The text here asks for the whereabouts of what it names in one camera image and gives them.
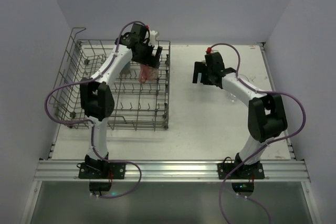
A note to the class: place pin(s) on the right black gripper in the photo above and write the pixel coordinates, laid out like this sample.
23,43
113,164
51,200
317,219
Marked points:
201,72

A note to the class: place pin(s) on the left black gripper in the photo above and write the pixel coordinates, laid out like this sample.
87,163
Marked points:
153,60

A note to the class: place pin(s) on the pink patterned mug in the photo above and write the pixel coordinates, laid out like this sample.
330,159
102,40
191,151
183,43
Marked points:
147,73

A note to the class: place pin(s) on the clear glass cup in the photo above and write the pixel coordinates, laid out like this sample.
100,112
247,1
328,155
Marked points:
244,77
231,97

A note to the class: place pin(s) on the light blue faceted cup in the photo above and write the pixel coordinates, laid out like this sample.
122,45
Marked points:
200,77

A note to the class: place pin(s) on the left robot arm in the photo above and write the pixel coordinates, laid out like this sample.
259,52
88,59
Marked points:
95,92

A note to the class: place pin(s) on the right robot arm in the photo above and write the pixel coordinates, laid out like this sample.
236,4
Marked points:
266,114

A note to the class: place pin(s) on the blue patterned mug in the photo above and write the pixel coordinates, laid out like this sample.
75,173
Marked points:
126,68

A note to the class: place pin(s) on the right black controller box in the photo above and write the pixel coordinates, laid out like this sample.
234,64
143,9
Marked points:
243,187

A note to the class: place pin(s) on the black controller box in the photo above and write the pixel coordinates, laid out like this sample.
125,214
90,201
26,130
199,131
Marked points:
243,187
99,187

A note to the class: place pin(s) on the left black controller box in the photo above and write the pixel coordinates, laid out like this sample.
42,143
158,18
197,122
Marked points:
99,187

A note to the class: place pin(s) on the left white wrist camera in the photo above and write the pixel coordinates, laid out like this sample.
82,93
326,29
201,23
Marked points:
153,36

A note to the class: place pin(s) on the grey wire dish rack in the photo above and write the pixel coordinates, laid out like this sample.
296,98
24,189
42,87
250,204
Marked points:
138,106

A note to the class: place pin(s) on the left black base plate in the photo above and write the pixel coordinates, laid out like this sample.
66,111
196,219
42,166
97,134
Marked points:
102,171

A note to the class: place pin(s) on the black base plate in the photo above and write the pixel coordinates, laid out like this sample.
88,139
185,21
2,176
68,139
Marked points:
102,171
254,171

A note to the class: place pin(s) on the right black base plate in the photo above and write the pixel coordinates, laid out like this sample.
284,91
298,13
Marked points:
254,171

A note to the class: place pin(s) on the aluminium mounting rail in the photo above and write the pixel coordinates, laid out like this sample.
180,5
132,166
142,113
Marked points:
179,171

